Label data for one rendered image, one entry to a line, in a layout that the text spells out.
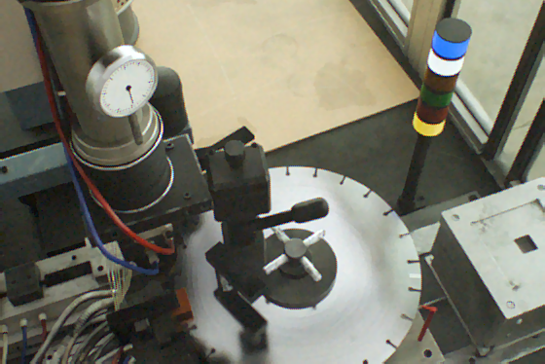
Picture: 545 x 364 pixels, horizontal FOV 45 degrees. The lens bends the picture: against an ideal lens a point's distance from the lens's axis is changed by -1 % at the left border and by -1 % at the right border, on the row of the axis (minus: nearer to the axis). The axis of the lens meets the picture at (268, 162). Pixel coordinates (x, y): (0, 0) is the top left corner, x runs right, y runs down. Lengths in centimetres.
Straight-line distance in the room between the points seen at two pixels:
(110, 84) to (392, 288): 54
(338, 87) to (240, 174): 77
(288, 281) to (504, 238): 34
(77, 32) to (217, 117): 86
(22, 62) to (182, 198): 18
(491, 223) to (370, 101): 42
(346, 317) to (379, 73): 66
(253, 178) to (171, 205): 8
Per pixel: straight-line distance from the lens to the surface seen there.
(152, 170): 56
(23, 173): 90
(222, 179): 58
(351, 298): 86
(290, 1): 152
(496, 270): 98
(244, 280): 77
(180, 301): 84
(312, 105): 130
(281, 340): 83
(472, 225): 101
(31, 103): 68
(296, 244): 83
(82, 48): 46
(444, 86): 92
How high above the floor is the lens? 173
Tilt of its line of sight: 54 degrees down
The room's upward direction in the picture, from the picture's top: 2 degrees counter-clockwise
